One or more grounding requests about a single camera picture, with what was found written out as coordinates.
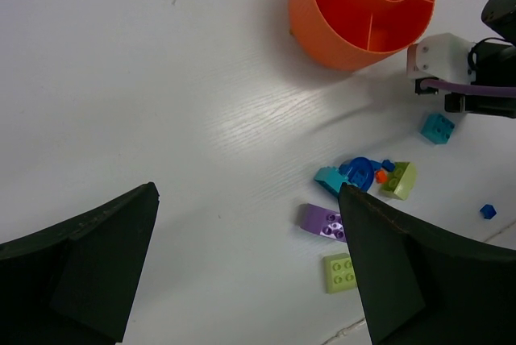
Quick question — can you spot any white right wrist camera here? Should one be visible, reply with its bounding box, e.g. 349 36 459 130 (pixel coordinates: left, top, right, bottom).
406 33 476 95

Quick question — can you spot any tiny blue lego stud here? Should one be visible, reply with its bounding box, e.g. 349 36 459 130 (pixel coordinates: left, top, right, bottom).
480 204 497 220

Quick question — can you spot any small blue lego piece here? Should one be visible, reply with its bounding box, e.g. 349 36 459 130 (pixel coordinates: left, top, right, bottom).
381 160 396 173

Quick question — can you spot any teal long lego brick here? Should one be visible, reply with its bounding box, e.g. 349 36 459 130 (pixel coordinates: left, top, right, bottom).
314 165 356 198

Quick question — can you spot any light green square lego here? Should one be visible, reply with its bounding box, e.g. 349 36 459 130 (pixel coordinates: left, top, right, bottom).
322 253 357 294

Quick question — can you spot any blue arch lego piece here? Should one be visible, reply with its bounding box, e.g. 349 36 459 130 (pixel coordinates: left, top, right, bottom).
339 156 381 192

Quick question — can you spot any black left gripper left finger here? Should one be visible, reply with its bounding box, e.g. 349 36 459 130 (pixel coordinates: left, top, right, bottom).
1 182 159 344

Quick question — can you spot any purple rounded lego brick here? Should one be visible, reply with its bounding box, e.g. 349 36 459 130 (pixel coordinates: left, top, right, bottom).
300 204 347 243

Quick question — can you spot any teal square lego brick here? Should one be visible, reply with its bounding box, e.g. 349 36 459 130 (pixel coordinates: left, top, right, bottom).
420 113 456 145

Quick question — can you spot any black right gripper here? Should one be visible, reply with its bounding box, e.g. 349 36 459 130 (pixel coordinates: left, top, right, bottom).
444 86 515 118

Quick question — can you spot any small orange lego stud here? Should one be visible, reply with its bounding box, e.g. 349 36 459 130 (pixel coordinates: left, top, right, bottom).
375 169 389 184

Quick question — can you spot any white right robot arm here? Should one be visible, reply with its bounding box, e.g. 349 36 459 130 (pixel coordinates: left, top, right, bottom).
444 0 515 118

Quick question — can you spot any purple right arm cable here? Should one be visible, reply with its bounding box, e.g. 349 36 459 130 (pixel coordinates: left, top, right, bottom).
418 78 516 99

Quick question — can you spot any orange round divided container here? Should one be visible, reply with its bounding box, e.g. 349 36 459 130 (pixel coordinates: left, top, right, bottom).
288 0 435 72

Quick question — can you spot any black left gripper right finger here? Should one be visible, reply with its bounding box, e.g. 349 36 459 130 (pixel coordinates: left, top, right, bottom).
339 185 515 344

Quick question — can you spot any green sloped lego brick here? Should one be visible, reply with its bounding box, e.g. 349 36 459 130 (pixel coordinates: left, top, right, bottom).
380 161 418 201

